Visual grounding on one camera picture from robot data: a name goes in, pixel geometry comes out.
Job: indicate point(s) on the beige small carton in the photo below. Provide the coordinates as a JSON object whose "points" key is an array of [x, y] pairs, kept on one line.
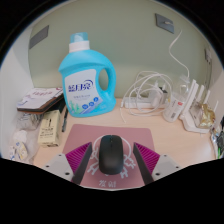
{"points": [[49, 128]]}

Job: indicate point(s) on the black computer mouse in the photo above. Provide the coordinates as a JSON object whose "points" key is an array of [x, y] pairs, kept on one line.
{"points": [[111, 155]]}

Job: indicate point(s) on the black pen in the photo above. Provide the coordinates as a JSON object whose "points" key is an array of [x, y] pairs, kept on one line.
{"points": [[64, 121]]}

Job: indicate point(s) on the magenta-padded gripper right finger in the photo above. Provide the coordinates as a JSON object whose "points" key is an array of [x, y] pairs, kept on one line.
{"points": [[165, 165]]}

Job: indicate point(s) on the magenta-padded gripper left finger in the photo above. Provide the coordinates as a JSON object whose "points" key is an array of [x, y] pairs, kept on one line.
{"points": [[57, 164]]}

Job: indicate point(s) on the white router with antennas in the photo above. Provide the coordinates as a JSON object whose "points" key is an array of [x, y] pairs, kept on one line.
{"points": [[191, 121]]}

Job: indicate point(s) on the white wall socket with plugs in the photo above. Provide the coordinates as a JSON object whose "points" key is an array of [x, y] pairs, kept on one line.
{"points": [[208, 59]]}

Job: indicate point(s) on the grey wall socket plate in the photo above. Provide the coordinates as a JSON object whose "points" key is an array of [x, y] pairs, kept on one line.
{"points": [[164, 21]]}

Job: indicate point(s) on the blue detergent bottle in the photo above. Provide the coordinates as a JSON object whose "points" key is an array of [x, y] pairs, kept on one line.
{"points": [[80, 66]]}

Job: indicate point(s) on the white power strip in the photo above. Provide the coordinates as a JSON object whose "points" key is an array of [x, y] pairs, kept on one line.
{"points": [[140, 104]]}

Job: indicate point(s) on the pink mouse pad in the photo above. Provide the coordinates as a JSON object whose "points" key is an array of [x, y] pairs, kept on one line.
{"points": [[80, 133]]}

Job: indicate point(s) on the blank grey wall plate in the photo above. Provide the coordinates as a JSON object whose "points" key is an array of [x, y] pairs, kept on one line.
{"points": [[39, 36]]}

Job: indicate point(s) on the stack of notebooks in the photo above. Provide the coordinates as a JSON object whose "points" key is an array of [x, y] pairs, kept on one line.
{"points": [[40, 98]]}

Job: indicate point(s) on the black zip pouch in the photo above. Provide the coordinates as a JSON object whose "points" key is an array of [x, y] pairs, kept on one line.
{"points": [[220, 143]]}

